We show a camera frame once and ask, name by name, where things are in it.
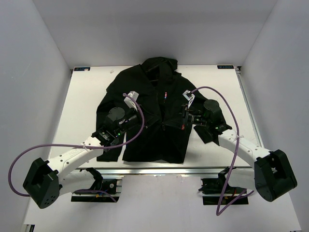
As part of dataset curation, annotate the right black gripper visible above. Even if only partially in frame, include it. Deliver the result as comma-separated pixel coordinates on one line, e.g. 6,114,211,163
164,103,210,130

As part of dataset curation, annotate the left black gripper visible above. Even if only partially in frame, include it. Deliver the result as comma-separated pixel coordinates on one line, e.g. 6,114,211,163
115,104,160,136

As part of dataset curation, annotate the black jacket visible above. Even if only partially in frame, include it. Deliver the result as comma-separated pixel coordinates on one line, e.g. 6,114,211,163
96,57,208,163

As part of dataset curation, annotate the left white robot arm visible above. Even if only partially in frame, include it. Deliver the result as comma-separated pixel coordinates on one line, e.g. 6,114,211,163
23,106,144,209

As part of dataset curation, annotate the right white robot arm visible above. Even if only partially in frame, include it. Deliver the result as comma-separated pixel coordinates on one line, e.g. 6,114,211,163
181,100,297,202

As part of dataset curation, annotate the blue table label right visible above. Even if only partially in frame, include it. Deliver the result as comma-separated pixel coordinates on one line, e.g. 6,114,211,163
217,65,234,70

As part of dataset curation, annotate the blue table label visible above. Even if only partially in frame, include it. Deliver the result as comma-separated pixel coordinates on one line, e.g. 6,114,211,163
217,65,234,70
73,67,90,72

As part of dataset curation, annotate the blue table label left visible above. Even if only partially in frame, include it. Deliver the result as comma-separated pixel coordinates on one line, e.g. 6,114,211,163
73,67,90,72

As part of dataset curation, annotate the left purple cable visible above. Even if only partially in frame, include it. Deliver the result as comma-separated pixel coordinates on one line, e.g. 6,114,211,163
8,92,145,203

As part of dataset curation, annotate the purple cable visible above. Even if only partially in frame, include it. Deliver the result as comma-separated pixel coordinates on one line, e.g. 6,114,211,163
8,92,145,203
189,86,255,215

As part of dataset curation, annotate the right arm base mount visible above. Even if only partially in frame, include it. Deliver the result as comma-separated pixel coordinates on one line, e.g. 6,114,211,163
198,167,243,205

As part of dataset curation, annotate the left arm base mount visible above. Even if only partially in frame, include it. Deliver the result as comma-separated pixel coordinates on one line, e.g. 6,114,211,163
71,168,122,203

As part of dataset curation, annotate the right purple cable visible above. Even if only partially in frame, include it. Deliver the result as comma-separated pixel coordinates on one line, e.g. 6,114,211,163
189,86,255,215

